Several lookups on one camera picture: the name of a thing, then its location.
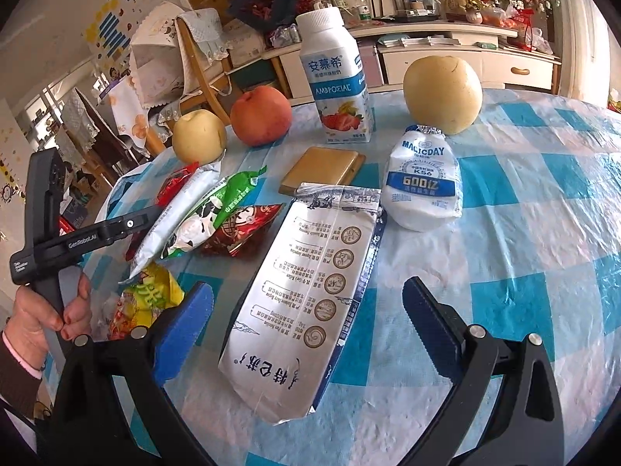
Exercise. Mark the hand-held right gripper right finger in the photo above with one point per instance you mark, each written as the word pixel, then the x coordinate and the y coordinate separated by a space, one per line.
pixel 432 320

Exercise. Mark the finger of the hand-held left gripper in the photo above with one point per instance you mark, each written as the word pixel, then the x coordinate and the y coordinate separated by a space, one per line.
pixel 131 224

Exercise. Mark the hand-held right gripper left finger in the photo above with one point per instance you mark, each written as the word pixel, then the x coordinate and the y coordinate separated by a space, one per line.
pixel 187 330

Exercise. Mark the silver wrapper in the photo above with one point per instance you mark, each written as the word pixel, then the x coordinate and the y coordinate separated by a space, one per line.
pixel 155 242

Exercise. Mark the yellow snack packet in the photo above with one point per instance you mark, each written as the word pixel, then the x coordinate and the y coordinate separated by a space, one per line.
pixel 145 301

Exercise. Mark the small bright red wrapper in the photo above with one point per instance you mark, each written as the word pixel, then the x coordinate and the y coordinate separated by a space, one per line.
pixel 172 187

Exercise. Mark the green white milk wrapper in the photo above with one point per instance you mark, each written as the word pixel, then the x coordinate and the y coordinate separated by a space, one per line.
pixel 208 213

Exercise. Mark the dark red snack wrapper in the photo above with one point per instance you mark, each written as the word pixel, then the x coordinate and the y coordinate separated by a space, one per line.
pixel 242 233

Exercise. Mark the white milk carton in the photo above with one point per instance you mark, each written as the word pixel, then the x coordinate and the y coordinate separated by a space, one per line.
pixel 301 301

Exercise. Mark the small squat white bottle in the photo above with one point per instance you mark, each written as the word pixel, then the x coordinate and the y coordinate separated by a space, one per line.
pixel 422 189

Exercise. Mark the gold box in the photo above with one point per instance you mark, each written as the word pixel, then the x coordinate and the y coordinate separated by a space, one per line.
pixel 320 170

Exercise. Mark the person's left forearm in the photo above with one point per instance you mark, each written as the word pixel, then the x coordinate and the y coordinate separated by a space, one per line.
pixel 17 378

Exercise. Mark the person's left hand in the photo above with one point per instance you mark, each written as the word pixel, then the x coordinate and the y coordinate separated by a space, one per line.
pixel 29 320

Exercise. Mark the grey lace cloth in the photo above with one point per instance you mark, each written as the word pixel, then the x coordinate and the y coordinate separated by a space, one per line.
pixel 80 116

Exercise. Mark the blue white checked tablecloth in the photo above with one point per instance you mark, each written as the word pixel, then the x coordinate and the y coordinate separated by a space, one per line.
pixel 509 252

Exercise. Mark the small yellow pear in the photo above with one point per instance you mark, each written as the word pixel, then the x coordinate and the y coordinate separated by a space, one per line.
pixel 199 136

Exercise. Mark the white cloth with orange print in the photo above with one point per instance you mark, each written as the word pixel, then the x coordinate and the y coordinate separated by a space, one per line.
pixel 126 111

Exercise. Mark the light wooden chair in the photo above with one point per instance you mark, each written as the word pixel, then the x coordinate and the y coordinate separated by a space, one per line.
pixel 213 92

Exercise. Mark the red apple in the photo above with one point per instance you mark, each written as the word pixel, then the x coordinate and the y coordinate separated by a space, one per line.
pixel 261 115

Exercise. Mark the white green lace cloth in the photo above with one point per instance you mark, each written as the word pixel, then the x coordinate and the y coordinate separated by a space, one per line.
pixel 201 34

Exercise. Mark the large yellow pear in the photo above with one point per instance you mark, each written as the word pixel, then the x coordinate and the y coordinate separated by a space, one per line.
pixel 441 92

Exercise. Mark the tall white yogurt bottle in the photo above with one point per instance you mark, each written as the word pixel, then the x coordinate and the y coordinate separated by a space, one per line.
pixel 334 73

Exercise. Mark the dark blue flower bouquet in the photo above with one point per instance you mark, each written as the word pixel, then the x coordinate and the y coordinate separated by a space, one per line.
pixel 262 5

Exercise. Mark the white TV cabinet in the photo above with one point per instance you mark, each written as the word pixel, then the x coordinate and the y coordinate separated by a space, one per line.
pixel 509 65

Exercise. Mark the red bag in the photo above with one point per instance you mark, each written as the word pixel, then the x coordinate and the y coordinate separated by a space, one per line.
pixel 524 29

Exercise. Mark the clear water bottle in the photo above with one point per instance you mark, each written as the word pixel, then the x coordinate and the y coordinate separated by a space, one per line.
pixel 364 7

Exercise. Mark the blue wall sticker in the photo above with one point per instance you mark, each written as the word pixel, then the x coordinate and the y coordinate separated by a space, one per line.
pixel 110 29

